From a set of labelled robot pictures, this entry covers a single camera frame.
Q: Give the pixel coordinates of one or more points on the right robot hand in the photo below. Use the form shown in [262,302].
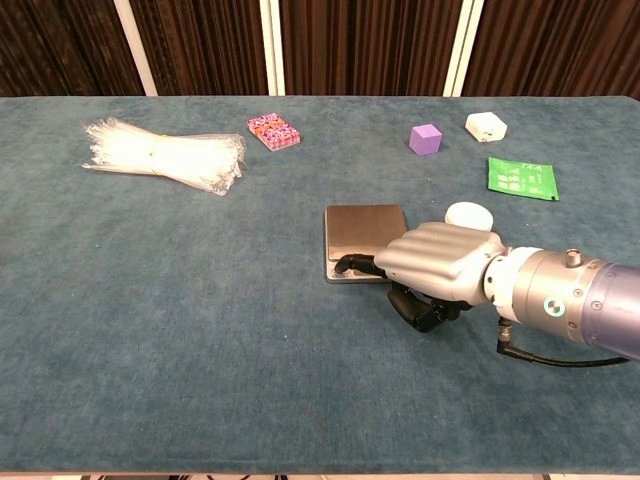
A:
[440,255]

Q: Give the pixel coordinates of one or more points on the white round jar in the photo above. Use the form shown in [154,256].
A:
[467,215]

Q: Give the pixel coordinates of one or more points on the digital kitchen scale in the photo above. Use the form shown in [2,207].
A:
[360,227]

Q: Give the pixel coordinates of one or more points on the green sachet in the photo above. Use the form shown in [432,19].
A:
[522,179]

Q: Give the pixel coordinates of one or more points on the purple cube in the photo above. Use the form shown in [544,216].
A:
[425,141]

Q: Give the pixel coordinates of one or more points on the white charger block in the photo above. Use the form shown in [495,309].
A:
[486,127]

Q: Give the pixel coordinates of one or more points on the pink patterned box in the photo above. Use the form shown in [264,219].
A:
[273,131]

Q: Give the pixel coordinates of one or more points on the teal table cloth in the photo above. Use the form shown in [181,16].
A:
[200,325]

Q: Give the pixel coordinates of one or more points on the white partition frame post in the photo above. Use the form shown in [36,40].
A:
[462,50]
[135,50]
[272,50]

